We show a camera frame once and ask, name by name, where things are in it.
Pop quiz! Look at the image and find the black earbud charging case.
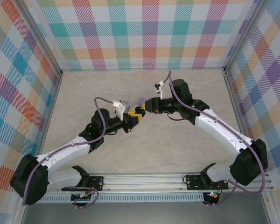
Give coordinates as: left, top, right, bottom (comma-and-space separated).
135, 106, 147, 117

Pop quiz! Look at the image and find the grey metal panel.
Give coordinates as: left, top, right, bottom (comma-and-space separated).
21, 202, 271, 224

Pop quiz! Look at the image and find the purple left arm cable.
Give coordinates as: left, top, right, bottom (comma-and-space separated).
22, 97, 115, 209

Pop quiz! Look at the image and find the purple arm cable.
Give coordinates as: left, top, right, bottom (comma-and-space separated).
163, 70, 266, 207
22, 97, 115, 209

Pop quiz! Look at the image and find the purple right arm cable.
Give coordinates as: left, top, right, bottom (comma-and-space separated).
163, 70, 266, 207

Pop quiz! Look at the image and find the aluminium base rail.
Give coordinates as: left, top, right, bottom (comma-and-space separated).
46, 172, 274, 193

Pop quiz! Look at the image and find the aluminium side frame rail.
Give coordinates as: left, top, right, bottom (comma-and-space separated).
223, 69, 258, 173

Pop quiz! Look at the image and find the grey slotted cable duct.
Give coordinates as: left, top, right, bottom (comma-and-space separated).
41, 195, 205, 203

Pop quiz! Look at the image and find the aluminium frame post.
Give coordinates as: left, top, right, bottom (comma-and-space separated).
223, 0, 271, 73
18, 0, 64, 77

